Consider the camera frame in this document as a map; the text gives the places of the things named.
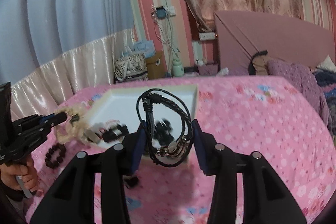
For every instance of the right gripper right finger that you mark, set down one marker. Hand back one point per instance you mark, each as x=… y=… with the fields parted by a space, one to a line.
x=266 y=197

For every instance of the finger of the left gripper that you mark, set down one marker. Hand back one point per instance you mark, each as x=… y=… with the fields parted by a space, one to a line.
x=53 y=119

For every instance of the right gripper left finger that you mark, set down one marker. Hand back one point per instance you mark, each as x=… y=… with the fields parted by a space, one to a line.
x=70 y=198

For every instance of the cream fluffy scrunchie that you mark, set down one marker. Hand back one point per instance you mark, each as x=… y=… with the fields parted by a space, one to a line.
x=74 y=126

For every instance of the white strap smartwatch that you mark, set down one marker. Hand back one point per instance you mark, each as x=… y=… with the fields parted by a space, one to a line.
x=107 y=132

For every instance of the black hair claw clip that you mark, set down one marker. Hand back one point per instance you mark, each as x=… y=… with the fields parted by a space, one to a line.
x=162 y=132

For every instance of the person's left hand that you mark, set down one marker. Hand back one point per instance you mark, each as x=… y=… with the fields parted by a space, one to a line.
x=25 y=171

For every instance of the white satin curtain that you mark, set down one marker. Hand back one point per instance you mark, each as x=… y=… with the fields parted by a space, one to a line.
x=51 y=84

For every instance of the pink floral bedsheet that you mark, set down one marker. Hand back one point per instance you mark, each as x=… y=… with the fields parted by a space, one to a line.
x=247 y=114

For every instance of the patterned tote bag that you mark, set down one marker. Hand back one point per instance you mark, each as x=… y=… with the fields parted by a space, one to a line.
x=130 y=68

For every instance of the cardboard box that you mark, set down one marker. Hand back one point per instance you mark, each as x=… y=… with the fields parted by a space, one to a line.
x=155 y=67

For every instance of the white shallow tray box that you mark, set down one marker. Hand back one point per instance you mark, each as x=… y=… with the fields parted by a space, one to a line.
x=145 y=105

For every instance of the light blue gift bag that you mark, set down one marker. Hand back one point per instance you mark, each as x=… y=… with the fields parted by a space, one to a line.
x=146 y=47

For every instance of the purple blanket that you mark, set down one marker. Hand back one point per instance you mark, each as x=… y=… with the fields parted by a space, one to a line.
x=301 y=78

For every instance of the green bottle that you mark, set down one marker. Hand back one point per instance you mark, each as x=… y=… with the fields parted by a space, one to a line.
x=177 y=68

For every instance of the dark knitted blanket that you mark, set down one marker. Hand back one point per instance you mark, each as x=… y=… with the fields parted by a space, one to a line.
x=326 y=81

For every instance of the purple plastic basket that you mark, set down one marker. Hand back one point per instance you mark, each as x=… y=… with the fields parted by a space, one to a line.
x=209 y=69

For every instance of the white pillow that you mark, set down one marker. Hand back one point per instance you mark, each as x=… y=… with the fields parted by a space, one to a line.
x=327 y=65

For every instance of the pink headboard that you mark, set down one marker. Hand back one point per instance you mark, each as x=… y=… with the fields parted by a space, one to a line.
x=242 y=34

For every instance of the white power strip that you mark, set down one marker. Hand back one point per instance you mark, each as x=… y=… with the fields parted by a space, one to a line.
x=204 y=36

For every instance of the wall socket with blue charger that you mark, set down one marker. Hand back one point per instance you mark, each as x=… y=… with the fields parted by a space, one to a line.
x=163 y=12

